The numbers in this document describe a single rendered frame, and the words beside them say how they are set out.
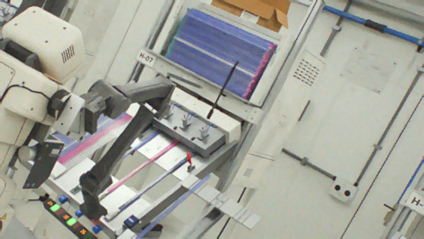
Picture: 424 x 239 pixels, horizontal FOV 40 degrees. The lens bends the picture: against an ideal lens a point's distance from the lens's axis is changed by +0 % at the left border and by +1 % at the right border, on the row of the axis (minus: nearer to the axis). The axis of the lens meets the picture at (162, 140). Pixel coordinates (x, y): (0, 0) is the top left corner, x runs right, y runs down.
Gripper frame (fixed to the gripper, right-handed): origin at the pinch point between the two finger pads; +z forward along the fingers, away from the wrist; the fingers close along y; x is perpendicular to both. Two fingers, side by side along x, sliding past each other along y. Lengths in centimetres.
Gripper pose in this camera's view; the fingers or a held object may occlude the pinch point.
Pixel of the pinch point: (96, 222)
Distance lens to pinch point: 232.7
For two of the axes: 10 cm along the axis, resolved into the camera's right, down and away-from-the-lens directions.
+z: 0.7, 7.3, 6.8
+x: -7.2, 5.1, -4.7
